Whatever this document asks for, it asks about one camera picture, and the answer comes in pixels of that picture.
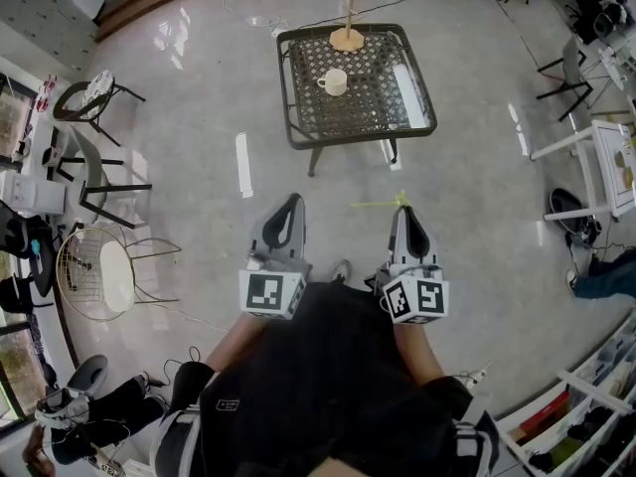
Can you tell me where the black lattice metal table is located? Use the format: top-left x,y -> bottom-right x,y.
275,22 -> 439,178

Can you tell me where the black round device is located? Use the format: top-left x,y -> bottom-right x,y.
549,188 -> 603,247

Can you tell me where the person's black clothing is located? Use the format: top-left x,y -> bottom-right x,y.
148,280 -> 502,477

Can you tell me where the patterned round seat cushion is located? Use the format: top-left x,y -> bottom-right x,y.
81,70 -> 116,118

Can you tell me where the green stick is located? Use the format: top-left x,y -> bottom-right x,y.
349,190 -> 413,210

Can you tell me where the black floor cable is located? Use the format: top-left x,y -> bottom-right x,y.
297,0 -> 434,32

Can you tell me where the gold wire chair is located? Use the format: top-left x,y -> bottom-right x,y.
55,224 -> 183,323

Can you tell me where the white table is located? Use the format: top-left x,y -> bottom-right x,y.
529,119 -> 636,223

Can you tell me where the white storage shelf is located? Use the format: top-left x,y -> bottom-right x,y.
496,310 -> 636,477

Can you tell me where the person's shoe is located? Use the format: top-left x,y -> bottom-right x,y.
330,258 -> 354,285

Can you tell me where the wooden mug tree stand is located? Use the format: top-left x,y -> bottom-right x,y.
328,0 -> 367,53

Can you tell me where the grey chair with black legs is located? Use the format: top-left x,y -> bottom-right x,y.
54,126 -> 154,232
535,35 -> 595,122

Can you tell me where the white box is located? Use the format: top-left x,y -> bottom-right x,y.
0,171 -> 68,216

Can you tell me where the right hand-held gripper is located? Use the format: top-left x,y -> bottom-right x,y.
372,206 -> 450,326

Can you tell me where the white seat cushion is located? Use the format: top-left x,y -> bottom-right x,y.
98,240 -> 136,313

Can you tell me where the person's right forearm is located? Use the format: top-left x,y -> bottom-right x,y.
395,319 -> 447,386

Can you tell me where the white floor cable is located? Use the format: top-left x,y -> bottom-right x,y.
217,0 -> 279,34

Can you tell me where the person's left forearm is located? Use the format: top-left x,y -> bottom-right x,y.
205,309 -> 272,373

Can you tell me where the black metal chair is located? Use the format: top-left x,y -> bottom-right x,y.
53,70 -> 147,147

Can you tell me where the cream ceramic mug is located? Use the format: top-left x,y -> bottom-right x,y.
316,68 -> 349,97

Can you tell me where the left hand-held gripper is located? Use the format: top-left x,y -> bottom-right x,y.
238,194 -> 313,321

